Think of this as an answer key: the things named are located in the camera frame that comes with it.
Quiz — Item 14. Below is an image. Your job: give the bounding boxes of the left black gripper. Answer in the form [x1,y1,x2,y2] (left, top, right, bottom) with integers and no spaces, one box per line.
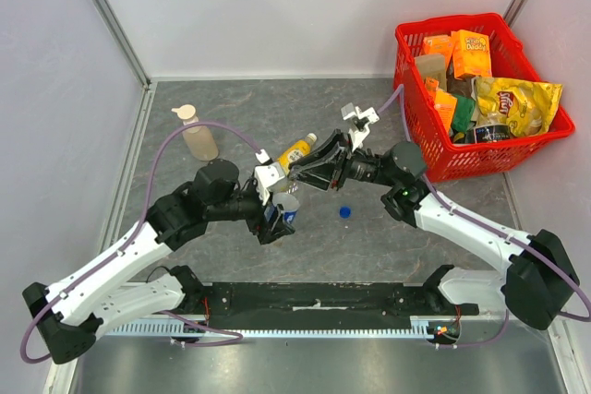
[207,179,295,244]

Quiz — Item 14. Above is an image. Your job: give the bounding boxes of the clear blue label bottle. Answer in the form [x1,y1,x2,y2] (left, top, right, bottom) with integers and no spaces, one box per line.
[272,180,300,224]

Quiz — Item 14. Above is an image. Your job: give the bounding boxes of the blue bottle cap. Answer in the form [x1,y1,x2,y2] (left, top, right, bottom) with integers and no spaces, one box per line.
[339,206,352,219]

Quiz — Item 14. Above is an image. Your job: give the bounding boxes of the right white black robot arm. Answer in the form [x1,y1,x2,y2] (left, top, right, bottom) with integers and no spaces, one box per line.
[289,130,580,330]

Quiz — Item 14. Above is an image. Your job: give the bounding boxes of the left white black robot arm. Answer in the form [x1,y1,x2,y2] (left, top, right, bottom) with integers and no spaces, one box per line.
[22,159,295,364]

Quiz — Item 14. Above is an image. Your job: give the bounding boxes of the yellow juice bottle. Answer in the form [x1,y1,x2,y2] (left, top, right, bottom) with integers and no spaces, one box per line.
[277,133,318,175]

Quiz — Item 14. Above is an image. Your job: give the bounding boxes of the beige pump soap bottle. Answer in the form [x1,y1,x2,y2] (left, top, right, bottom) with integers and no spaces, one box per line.
[172,104,219,161]

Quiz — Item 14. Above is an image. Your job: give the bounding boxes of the orange packet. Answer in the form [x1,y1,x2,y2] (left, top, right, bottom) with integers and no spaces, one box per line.
[425,77,457,132]

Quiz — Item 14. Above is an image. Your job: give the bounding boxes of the brown cardboard box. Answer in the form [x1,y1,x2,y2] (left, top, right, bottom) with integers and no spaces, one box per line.
[414,54,447,90]

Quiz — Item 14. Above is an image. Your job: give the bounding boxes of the green package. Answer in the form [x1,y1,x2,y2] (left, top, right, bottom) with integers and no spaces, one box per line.
[451,94,476,133]

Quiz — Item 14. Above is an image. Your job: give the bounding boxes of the small orange box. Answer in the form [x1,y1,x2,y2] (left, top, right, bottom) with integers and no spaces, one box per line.
[421,34,453,57]

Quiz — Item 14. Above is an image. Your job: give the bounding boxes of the dark can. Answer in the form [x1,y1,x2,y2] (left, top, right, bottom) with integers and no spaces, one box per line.
[466,124,512,144]

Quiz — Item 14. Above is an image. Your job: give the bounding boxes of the orange scrub daddy box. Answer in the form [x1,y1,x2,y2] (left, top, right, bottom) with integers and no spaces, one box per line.
[452,30,492,79]

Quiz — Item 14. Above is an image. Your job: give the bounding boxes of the yellow chips bag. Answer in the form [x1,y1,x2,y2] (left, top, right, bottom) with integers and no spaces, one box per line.
[472,77,563,137]

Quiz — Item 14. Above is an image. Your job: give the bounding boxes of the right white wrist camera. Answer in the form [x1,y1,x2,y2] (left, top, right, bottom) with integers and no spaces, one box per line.
[341,103,380,152]

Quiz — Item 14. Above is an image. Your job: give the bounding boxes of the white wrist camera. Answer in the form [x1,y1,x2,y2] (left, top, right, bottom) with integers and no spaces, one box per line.
[253,149,288,206]
[341,103,380,152]

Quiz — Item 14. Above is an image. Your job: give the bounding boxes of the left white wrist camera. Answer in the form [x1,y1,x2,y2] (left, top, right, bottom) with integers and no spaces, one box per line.
[253,149,288,206]

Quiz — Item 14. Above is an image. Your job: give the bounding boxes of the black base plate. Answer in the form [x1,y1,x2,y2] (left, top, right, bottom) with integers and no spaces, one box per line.
[177,282,479,331]

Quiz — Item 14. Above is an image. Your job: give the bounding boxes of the white cable duct rail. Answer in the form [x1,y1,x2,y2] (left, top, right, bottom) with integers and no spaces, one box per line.
[106,316,457,340]

